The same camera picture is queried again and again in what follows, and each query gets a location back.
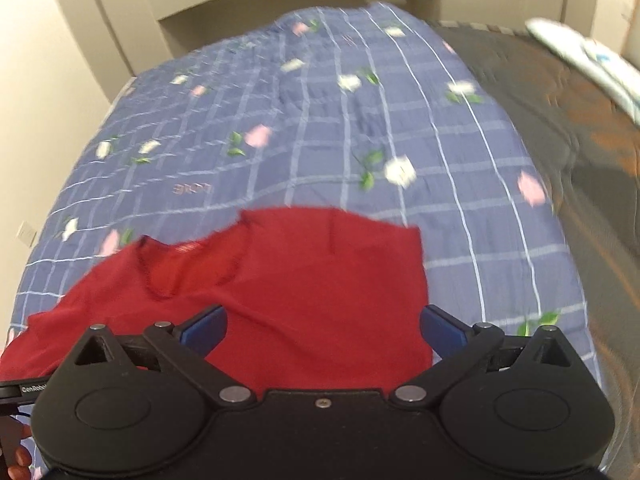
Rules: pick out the person's left hand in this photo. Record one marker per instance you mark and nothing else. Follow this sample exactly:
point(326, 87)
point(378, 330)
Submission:
point(22, 456)

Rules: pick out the white wall socket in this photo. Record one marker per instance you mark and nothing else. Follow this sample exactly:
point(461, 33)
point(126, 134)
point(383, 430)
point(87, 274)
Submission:
point(27, 233)

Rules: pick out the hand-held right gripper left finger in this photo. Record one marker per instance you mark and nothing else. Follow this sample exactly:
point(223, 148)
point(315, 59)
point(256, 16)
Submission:
point(206, 331)

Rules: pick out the beige headboard shelf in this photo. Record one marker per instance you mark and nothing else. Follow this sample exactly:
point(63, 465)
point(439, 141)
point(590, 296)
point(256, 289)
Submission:
point(225, 15)

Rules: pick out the white patterned pillow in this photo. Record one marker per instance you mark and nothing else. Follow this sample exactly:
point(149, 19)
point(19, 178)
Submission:
point(600, 60)

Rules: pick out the red shirt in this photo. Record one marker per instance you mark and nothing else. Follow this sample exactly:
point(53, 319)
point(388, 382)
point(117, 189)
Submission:
point(310, 285)

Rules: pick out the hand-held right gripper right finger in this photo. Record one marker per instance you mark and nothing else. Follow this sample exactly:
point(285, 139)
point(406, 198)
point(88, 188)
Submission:
point(440, 331)

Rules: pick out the blue plaid floral blanket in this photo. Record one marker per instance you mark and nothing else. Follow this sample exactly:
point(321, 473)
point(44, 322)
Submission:
point(300, 135)

